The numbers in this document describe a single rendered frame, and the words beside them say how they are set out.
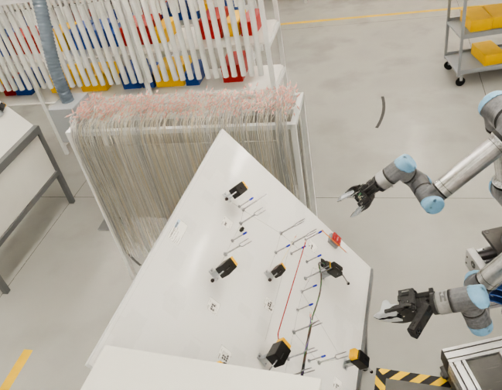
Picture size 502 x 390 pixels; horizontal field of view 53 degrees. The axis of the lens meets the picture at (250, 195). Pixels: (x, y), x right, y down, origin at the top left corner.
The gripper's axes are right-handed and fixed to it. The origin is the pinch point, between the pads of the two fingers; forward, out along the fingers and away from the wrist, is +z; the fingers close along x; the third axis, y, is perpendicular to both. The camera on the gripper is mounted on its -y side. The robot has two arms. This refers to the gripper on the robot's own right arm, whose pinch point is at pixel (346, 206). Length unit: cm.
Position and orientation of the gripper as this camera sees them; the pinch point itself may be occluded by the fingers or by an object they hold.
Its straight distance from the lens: 217.6
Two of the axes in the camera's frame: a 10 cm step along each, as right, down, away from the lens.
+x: 6.3, 7.7, -0.6
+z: -6.1, 5.4, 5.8
